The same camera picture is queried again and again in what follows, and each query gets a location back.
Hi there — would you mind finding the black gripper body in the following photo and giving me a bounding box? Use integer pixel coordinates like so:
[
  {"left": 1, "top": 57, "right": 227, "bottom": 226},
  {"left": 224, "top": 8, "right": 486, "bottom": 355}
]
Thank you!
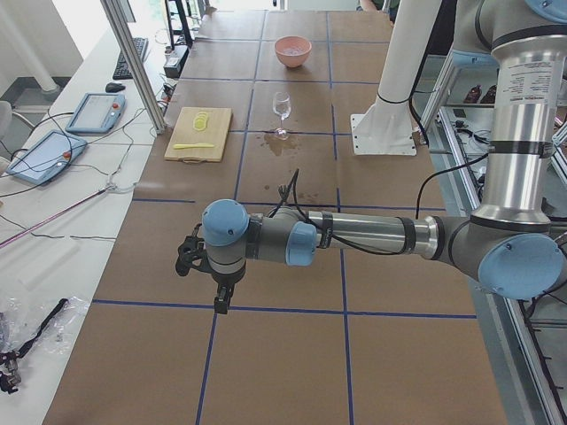
[{"left": 212, "top": 269, "right": 244, "bottom": 288}]

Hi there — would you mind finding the steel double jigger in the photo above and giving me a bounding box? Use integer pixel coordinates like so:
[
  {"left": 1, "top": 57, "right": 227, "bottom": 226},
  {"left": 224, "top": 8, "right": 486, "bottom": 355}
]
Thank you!
[{"left": 278, "top": 185, "right": 289, "bottom": 202}]

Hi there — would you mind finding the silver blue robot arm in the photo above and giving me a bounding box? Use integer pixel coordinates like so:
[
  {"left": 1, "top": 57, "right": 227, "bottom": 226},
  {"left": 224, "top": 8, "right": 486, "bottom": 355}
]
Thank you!
[{"left": 195, "top": 1, "right": 566, "bottom": 313}]

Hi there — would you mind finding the clear wine glass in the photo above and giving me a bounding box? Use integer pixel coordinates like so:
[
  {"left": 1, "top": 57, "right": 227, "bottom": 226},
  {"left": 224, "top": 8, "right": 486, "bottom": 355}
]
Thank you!
[{"left": 272, "top": 92, "right": 291, "bottom": 140}]

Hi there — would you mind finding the clear ice cubes pile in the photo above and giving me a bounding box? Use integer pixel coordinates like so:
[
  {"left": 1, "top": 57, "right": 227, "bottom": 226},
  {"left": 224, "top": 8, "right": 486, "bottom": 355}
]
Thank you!
[{"left": 283, "top": 46, "right": 304, "bottom": 57}]

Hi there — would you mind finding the yellow plastic knife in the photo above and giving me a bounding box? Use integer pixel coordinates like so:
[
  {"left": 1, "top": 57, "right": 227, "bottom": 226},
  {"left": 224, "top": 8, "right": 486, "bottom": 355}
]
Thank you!
[{"left": 173, "top": 143, "right": 215, "bottom": 150}]

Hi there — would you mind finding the bamboo cutting board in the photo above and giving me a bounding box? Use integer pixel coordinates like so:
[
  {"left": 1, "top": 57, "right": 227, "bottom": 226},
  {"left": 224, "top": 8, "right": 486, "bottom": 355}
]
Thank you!
[{"left": 164, "top": 107, "right": 232, "bottom": 162}]

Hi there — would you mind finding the reacher grabber stick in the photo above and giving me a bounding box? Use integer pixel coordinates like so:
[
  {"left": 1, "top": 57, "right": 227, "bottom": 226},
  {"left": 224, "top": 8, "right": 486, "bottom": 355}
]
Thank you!
[{"left": 0, "top": 183, "right": 117, "bottom": 249}]

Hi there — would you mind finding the clear plastic bag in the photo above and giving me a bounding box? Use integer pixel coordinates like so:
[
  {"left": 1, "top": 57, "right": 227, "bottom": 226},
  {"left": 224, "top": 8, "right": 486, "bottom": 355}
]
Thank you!
[{"left": 1, "top": 297, "right": 90, "bottom": 354}]

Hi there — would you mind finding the blue teach pendant far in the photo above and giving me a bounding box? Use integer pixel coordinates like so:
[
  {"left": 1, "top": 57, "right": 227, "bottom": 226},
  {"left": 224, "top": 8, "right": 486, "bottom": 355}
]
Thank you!
[{"left": 66, "top": 93, "right": 126, "bottom": 135}]

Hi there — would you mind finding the blue teach pendant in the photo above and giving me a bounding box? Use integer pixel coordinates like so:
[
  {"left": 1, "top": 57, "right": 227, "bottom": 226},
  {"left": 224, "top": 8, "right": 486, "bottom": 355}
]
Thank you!
[
  {"left": 6, "top": 130, "right": 87, "bottom": 185},
  {"left": 66, "top": 93, "right": 126, "bottom": 135}
]

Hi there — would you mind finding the blue teach pendant near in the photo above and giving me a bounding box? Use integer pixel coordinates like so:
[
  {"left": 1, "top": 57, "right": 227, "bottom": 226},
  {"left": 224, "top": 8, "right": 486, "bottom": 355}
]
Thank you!
[{"left": 6, "top": 130, "right": 87, "bottom": 185}]

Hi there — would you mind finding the black power adapter box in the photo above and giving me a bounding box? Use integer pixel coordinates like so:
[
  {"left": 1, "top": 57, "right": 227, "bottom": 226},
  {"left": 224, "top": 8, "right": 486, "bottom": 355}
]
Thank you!
[{"left": 163, "top": 45, "right": 189, "bottom": 79}]

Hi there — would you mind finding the black computer mouse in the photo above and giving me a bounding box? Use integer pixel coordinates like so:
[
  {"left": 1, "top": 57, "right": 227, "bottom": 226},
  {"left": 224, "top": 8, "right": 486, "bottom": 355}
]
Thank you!
[{"left": 105, "top": 81, "right": 126, "bottom": 93}]

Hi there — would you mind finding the black keyboard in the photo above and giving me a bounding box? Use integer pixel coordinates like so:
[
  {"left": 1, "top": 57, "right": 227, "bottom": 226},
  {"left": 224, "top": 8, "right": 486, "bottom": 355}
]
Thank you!
[{"left": 112, "top": 36, "right": 150, "bottom": 81}]

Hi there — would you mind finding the pink plastic bowl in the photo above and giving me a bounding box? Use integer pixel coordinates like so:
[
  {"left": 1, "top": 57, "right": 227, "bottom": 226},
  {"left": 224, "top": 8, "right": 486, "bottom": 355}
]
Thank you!
[{"left": 275, "top": 35, "right": 312, "bottom": 68}]

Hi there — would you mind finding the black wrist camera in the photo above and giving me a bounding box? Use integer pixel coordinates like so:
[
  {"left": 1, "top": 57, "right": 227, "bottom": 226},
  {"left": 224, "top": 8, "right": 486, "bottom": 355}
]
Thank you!
[{"left": 175, "top": 223, "right": 213, "bottom": 276}]

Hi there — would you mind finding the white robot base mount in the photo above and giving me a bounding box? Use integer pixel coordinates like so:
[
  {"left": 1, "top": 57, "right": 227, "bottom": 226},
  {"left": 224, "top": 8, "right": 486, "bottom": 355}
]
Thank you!
[{"left": 351, "top": 0, "right": 442, "bottom": 156}]

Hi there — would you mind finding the aluminium frame post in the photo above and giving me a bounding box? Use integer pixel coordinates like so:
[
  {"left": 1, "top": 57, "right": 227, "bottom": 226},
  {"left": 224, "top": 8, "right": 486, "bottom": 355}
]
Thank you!
[{"left": 100, "top": 0, "right": 166, "bottom": 135}]

